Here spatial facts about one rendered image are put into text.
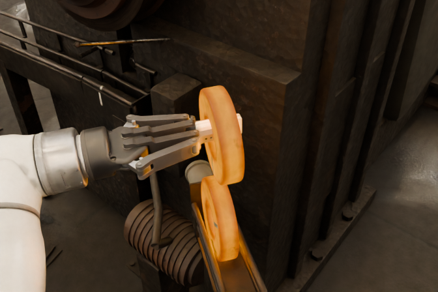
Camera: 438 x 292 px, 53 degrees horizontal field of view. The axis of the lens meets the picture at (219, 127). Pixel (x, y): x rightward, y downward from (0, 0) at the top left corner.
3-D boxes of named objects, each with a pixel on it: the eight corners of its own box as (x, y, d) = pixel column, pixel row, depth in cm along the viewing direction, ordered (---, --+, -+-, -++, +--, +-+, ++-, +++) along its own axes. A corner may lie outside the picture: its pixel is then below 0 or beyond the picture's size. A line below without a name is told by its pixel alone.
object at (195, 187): (226, 216, 93) (225, 176, 87) (227, 218, 92) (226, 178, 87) (191, 223, 91) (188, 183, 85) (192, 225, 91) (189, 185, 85)
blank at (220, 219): (225, 246, 89) (208, 250, 88) (212, 170, 89) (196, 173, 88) (245, 270, 74) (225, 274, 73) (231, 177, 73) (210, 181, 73)
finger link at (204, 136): (186, 133, 66) (191, 146, 64) (219, 126, 67) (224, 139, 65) (187, 141, 67) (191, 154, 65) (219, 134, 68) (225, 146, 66)
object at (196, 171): (212, 178, 98) (211, 157, 95) (223, 205, 91) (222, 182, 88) (185, 184, 97) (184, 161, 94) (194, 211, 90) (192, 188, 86)
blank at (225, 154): (214, 68, 72) (194, 72, 71) (243, 114, 59) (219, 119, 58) (221, 146, 80) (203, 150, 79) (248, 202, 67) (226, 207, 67)
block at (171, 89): (186, 146, 119) (180, 68, 104) (208, 158, 115) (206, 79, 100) (156, 167, 112) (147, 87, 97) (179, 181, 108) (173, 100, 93)
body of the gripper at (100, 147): (88, 156, 70) (146, 144, 72) (91, 194, 63) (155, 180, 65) (77, 118, 65) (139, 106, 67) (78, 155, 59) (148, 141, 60)
